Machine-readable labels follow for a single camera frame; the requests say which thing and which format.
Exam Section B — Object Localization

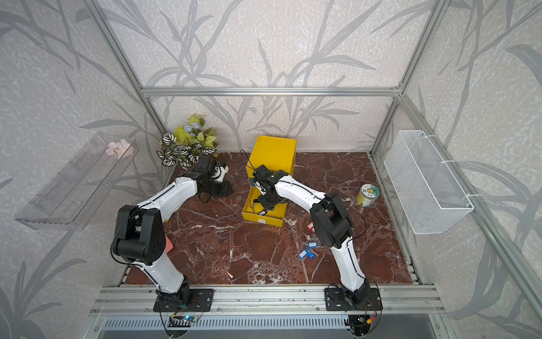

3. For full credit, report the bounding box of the yellow drawer cabinet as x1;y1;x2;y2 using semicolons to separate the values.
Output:
246;136;296;187

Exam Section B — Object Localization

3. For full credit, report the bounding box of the yellow bottom drawer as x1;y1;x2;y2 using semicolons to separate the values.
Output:
241;187;287;227

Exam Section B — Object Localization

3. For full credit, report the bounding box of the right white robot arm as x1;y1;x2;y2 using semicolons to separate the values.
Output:
253;165;370;307

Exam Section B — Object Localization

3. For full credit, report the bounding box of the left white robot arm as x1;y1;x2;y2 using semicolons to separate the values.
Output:
110;156;233;304

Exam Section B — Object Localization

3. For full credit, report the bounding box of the artificial potted plant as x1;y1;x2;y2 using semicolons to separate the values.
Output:
156;114;218;170

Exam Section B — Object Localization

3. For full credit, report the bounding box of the red plastic scoop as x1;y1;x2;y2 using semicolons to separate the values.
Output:
165;236;174;254

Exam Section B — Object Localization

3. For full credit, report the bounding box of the left circuit board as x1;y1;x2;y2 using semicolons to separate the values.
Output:
167;314;202;328

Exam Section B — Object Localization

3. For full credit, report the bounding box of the solder wire spool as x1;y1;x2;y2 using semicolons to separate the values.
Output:
357;184;381;208

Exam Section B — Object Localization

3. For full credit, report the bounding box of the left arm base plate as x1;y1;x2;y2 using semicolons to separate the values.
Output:
153;289;215;313

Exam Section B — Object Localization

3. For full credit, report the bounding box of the clear acrylic wall shelf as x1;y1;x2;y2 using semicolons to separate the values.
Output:
14;133;139;231

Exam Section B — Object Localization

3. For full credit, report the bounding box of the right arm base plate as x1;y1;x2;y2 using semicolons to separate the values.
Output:
324;285;383;312

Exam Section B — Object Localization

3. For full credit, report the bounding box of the aluminium front rail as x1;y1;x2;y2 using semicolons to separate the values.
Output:
90;284;445;316

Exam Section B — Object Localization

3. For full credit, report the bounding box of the white wire mesh basket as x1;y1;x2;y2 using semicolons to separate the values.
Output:
384;130;474;235

